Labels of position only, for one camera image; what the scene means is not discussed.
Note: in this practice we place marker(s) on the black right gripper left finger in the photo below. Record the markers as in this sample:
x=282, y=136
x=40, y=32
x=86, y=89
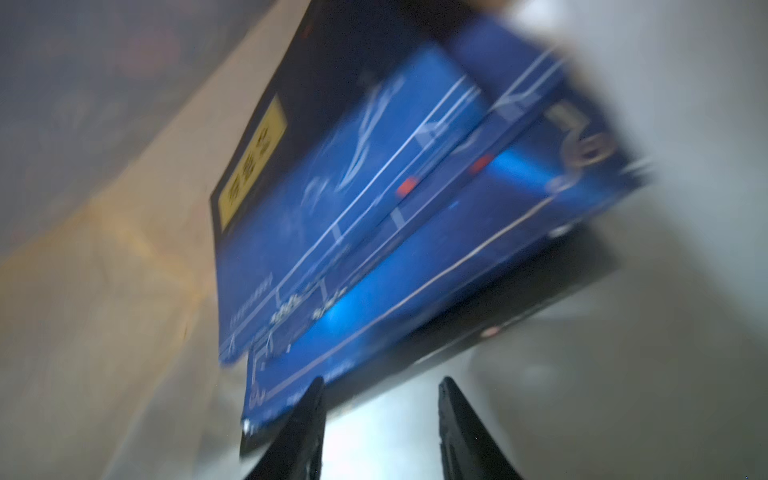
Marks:
x=296, y=452

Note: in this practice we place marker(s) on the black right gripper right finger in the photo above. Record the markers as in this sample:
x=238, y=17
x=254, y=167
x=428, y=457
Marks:
x=468, y=451

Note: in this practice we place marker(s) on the cream canvas tote bag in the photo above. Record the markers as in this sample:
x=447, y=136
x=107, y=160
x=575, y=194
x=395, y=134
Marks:
x=117, y=120

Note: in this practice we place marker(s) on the black book yellow lettering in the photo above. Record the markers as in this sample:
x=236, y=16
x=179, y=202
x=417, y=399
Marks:
x=391, y=353

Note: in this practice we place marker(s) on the The Little Prince book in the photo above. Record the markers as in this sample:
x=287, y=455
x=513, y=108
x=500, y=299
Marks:
x=566, y=167

